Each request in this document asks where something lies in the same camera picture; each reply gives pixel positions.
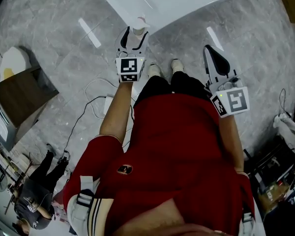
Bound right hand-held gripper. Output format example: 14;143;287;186
203;44;251;119

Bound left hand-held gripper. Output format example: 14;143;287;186
114;26;150;84

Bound person's left forearm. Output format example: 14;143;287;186
99;81;134;154

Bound person's right forearm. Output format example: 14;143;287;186
218;114;245;174

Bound person's left white shoe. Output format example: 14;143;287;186
147;62;162;78

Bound person's white shoe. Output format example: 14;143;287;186
170;59;185;74
147;62;162;78

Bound person's black shorts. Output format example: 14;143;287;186
133;71;210;108

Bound person's right white shoe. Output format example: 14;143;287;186
170;59;185;74

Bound white plush towel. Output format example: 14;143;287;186
272;113;295;148

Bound person's red shirt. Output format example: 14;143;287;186
62;93;256;236

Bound dark wooden cabinet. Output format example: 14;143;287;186
0;66;60;152

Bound white floor cable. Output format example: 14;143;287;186
84;78;118;119

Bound black floor cable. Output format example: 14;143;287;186
63;95;108;154

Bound grey shoulder harness strap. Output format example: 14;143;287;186
66;176;114;236

